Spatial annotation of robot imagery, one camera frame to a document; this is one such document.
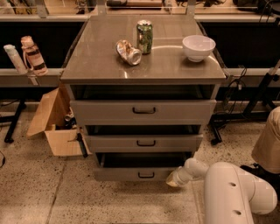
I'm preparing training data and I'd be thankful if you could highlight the black tool beside box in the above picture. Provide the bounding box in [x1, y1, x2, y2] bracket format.
[76, 127, 88, 158]

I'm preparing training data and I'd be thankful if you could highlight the grey middle drawer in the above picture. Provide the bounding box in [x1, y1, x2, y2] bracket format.
[86, 125, 203, 152]

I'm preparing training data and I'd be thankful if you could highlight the green soda can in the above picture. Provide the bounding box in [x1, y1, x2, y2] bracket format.
[136, 20, 153, 54]

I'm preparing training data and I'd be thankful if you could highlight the black stand base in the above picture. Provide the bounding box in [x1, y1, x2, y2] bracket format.
[209, 60, 280, 145]

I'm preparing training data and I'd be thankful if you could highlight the grey drawer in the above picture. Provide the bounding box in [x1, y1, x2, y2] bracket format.
[71, 85, 216, 125]
[86, 125, 203, 152]
[94, 151, 193, 181]

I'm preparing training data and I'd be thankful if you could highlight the grey bottom drawer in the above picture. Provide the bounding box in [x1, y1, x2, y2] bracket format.
[94, 151, 193, 181]

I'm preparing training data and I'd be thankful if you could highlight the tan trouser leg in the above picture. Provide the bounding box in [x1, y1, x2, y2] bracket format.
[252, 107, 280, 174]

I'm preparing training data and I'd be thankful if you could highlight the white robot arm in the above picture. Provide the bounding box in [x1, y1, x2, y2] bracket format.
[166, 157, 277, 224]

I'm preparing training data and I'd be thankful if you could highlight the pink striped bottle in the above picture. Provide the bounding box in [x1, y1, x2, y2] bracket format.
[21, 36, 48, 76]

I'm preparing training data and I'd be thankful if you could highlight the white bowl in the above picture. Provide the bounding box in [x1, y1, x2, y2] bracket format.
[182, 35, 216, 62]

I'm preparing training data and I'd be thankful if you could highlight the black table leg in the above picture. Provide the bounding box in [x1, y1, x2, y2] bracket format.
[4, 99, 26, 144]

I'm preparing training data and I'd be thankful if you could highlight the grey drawer cabinet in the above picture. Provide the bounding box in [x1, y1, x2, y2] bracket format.
[59, 14, 227, 165]

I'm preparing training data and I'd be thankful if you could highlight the cardboard box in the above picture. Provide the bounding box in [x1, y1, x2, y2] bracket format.
[26, 86, 91, 157]

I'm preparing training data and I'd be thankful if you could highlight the grey top drawer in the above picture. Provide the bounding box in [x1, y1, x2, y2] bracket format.
[71, 85, 216, 125]

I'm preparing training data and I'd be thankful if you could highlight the crushed silver can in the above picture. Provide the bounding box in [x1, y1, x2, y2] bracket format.
[115, 39, 142, 66]

